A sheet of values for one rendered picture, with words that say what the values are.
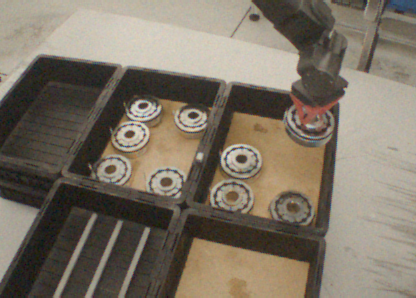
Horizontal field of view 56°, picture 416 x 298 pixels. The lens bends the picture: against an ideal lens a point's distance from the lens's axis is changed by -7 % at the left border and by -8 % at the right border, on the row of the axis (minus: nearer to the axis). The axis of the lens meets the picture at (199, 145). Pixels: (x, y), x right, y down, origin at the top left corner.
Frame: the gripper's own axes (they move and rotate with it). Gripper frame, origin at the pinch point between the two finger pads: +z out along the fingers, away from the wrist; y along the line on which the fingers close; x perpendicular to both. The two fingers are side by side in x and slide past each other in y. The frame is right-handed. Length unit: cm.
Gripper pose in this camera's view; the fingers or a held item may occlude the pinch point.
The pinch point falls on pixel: (311, 115)
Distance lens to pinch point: 87.7
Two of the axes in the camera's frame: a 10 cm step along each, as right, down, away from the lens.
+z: 0.1, 6.3, 7.8
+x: -5.7, -6.4, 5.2
